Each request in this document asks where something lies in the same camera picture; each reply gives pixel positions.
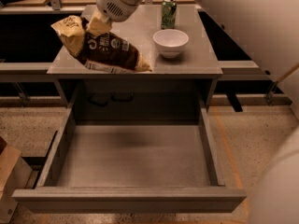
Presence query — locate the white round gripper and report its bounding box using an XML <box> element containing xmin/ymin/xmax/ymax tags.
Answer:
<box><xmin>86</xmin><ymin>0</ymin><xmax>142</xmax><ymax>37</ymax></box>

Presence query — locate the brown sea salt chip bag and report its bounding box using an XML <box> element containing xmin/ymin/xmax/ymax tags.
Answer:
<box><xmin>51</xmin><ymin>15</ymin><xmax>152</xmax><ymax>73</ymax></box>

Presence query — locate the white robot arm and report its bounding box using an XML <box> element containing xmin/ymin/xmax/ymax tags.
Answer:
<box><xmin>194</xmin><ymin>0</ymin><xmax>299</xmax><ymax>224</ymax></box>

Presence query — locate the grey cabinet counter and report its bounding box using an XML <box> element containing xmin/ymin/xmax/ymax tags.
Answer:
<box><xmin>46</xmin><ymin>4</ymin><xmax>224</xmax><ymax>108</ymax></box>

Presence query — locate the grey open top drawer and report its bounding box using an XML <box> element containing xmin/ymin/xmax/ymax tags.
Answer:
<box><xmin>13</xmin><ymin>109</ymin><xmax>246</xmax><ymax>213</ymax></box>

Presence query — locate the green soda can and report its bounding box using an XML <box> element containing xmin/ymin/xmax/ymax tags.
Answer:
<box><xmin>161</xmin><ymin>0</ymin><xmax>177</xmax><ymax>29</ymax></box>

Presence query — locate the white ceramic bowl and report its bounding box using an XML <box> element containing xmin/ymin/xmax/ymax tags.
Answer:
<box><xmin>152</xmin><ymin>29</ymin><xmax>189</xmax><ymax>59</ymax></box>

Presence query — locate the brown cardboard box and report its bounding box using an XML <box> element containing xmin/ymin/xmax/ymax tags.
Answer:
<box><xmin>0</xmin><ymin>137</ymin><xmax>32</xmax><ymax>224</ymax></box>

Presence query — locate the grey metal shelf rail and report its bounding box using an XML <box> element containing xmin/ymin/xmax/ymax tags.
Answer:
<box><xmin>0</xmin><ymin>63</ymin><xmax>66</xmax><ymax>82</ymax></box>

